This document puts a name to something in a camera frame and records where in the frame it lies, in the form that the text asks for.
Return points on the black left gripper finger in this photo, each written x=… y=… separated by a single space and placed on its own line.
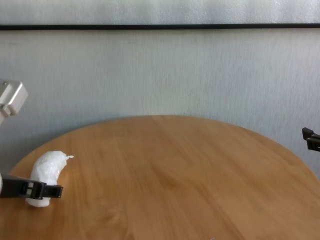
x=50 y=192

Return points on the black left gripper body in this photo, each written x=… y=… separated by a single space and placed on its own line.
x=12 y=187

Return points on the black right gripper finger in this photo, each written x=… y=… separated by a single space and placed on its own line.
x=313 y=143

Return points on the white plastic-wrapped sandbag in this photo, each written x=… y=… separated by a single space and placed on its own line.
x=48 y=167

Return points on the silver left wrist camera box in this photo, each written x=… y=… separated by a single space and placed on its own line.
x=12 y=97

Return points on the black wall rail strip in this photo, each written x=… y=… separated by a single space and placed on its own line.
x=160 y=26

